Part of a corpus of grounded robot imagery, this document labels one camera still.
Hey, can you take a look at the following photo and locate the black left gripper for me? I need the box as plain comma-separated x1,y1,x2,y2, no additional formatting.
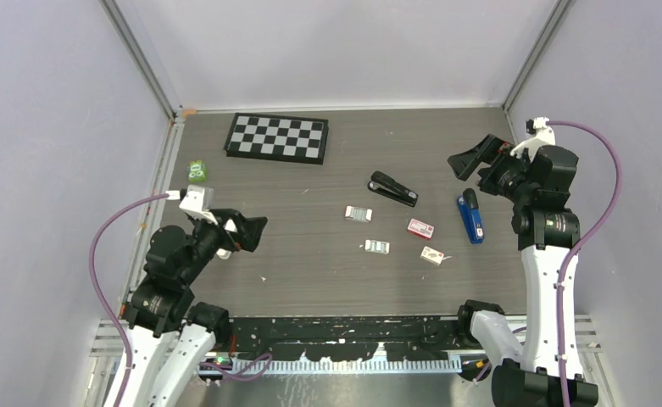
181,207,266,283

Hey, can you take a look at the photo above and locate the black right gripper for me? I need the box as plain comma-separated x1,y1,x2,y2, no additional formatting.
449,133,536,204

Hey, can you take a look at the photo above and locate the white stapler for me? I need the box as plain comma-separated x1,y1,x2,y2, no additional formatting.
216,248,232,259

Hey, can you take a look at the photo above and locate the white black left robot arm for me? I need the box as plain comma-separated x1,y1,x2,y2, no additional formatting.
105,209,268,406

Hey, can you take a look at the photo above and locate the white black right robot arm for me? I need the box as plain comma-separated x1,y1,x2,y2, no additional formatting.
448,135,599,406

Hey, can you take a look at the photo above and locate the blue stapler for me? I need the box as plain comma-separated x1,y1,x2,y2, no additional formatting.
457,188,485,244

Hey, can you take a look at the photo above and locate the black stapler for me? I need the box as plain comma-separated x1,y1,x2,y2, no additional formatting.
367,170,418,208

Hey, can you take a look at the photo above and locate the red staple box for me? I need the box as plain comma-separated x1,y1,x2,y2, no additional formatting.
407,218,435,240

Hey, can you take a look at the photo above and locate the green toy block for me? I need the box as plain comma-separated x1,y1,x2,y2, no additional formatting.
188,160,208,183

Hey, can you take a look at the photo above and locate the black white chessboard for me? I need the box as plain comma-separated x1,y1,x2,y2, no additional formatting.
224,113,330,165

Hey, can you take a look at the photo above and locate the white staple box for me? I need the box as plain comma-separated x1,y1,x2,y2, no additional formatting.
420,246,445,265

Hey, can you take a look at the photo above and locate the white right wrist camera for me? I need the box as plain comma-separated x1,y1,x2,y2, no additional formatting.
509,117,555,162

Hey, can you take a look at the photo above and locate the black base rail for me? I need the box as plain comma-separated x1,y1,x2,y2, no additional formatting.
214,315,482,362

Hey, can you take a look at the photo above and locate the slotted cable duct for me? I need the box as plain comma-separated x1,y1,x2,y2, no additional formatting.
229,355,463,376

